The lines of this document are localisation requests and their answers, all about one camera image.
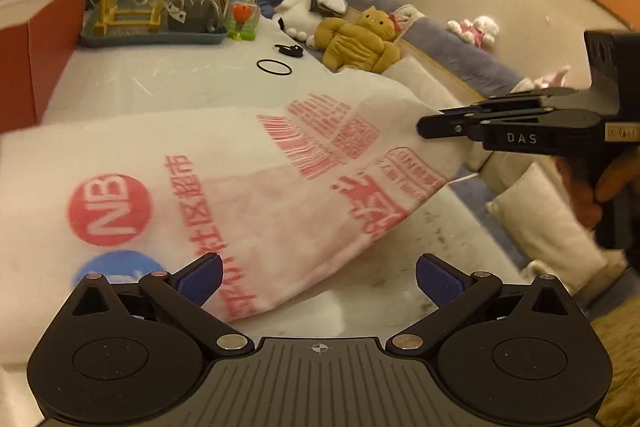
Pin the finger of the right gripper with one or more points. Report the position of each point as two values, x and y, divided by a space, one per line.
529 125
505 100

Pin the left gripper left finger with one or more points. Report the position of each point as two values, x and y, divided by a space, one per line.
178 299

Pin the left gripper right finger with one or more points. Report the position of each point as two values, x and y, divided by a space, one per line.
457 296

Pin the white printed shopping bag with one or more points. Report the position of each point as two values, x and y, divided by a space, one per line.
286 196

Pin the person right hand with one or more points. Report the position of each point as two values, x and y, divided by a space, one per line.
587 198

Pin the pink white plush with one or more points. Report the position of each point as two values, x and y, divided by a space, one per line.
481 32

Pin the beige cushion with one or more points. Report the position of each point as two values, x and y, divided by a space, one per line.
536 216

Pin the yellow muscular cat plush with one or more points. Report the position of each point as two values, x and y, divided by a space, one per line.
368 44

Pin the small black clip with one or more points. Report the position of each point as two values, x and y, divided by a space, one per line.
290 50

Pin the white plush dog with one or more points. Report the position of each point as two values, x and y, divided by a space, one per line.
295 18

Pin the teal dish tray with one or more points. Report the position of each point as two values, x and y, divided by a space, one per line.
134 30

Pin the green toy with orange figure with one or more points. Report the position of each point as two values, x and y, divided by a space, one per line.
242 20

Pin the grey glass pitcher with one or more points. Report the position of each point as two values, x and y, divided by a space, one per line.
194 16

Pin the wooden drying rack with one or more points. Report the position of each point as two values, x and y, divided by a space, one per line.
116 14

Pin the red cardboard box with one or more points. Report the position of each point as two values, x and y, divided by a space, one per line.
38 37

